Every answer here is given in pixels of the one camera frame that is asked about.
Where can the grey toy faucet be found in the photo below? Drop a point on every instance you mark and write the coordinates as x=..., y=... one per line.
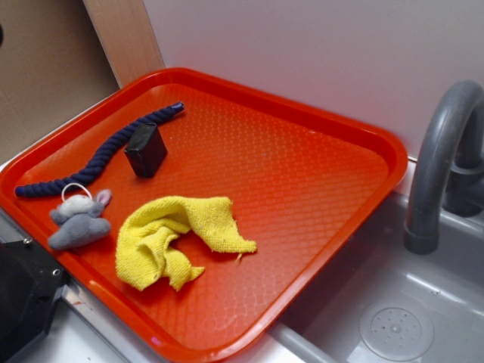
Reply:
x=449, y=171

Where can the light wooden post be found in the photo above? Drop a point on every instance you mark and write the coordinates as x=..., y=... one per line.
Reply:
x=127, y=37

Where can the grey plush mouse toy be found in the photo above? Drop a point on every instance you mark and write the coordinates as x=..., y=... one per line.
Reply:
x=78, y=218

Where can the red plastic tray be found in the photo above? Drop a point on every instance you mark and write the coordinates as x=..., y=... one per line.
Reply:
x=301, y=182

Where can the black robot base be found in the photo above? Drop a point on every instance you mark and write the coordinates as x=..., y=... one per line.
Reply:
x=32, y=281

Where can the grey plastic sink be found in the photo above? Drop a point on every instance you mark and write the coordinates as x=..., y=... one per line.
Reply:
x=377, y=302

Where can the small black box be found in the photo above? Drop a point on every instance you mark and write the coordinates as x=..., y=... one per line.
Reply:
x=146, y=150

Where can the yellow terry cloth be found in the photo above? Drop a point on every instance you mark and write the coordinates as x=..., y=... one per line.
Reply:
x=144, y=253

